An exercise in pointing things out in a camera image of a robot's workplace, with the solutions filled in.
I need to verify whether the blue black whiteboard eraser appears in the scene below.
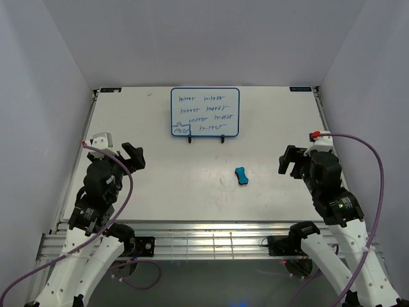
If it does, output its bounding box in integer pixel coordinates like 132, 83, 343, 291
235, 167, 249, 185

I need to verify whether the blue framed whiteboard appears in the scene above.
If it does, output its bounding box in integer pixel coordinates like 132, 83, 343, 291
170, 87, 240, 138

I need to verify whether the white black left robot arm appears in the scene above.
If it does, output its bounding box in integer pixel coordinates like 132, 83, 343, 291
28, 138, 146, 306

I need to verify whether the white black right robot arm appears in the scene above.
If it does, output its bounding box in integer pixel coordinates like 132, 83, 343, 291
278, 145, 408, 306

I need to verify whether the left black corner label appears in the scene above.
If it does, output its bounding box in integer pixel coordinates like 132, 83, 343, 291
100, 88, 122, 93

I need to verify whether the black corner label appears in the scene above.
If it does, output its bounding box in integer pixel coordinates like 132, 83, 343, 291
100, 88, 122, 93
289, 86, 312, 92

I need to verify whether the right black corner label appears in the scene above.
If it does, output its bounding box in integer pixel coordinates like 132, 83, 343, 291
289, 86, 312, 92

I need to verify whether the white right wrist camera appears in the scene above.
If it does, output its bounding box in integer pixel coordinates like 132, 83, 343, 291
304, 131, 334, 157

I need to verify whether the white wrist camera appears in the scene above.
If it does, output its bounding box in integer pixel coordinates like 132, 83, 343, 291
82, 132, 117, 161
304, 131, 334, 157

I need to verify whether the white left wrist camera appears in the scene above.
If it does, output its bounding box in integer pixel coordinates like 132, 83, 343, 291
82, 132, 117, 161

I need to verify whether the black wire whiteboard stand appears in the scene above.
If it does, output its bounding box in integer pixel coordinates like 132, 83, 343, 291
187, 134, 226, 144

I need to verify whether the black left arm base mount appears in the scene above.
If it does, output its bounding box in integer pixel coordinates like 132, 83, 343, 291
122, 237, 155, 258

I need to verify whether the aluminium extrusion frame rail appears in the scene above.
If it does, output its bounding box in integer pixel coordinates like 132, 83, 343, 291
36, 220, 384, 262

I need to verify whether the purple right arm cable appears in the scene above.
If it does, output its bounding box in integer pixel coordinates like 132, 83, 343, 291
255, 133, 384, 307

